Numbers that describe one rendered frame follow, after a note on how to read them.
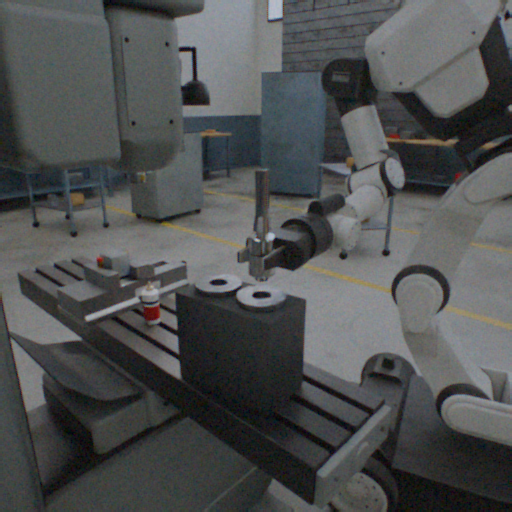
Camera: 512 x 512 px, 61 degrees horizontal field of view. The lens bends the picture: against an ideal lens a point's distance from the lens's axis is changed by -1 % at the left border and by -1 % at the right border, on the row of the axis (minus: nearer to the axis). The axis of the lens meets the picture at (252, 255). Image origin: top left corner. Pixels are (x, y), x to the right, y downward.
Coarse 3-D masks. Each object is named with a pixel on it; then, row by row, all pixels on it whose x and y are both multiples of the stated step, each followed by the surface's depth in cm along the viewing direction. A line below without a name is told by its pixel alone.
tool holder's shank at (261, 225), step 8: (256, 176) 70; (264, 176) 70; (256, 184) 71; (264, 184) 70; (256, 192) 71; (264, 192) 71; (256, 200) 71; (264, 200) 71; (256, 208) 72; (264, 208) 71; (256, 216) 72; (264, 216) 72; (256, 224) 72; (264, 224) 72; (256, 232) 73; (264, 232) 72
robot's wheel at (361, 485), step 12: (372, 468) 108; (384, 468) 109; (360, 480) 111; (372, 480) 107; (384, 480) 107; (348, 492) 114; (360, 492) 113; (372, 492) 111; (384, 492) 107; (396, 492) 109; (336, 504) 115; (348, 504) 115; (360, 504) 114; (372, 504) 112; (384, 504) 108; (396, 504) 109
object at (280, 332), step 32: (192, 288) 84; (224, 288) 81; (256, 288) 81; (192, 320) 82; (224, 320) 76; (256, 320) 72; (288, 320) 75; (192, 352) 84; (224, 352) 79; (256, 352) 74; (288, 352) 78; (224, 384) 81; (256, 384) 76; (288, 384) 80
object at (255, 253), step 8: (248, 248) 74; (256, 248) 73; (264, 248) 72; (272, 248) 73; (248, 256) 75; (256, 256) 73; (264, 256) 73; (248, 264) 75; (256, 264) 74; (248, 272) 76; (256, 272) 74; (264, 272) 74; (272, 272) 75
